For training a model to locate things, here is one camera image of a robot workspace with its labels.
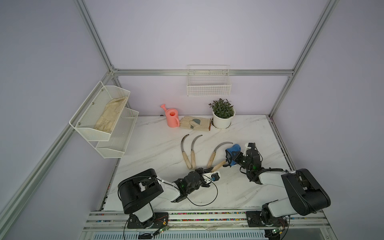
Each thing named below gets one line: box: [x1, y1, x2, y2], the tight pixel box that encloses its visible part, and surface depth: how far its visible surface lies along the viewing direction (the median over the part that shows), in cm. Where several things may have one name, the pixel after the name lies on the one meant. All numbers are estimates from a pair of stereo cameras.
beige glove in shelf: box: [94, 96, 128, 133], surface depth 81 cm
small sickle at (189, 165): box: [180, 134, 193, 169], surface depth 97 cm
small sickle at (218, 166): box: [211, 160, 227, 172], surface depth 87 cm
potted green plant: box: [208, 98, 236, 130], surface depth 105 cm
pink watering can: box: [160, 104, 180, 128], surface depth 110 cm
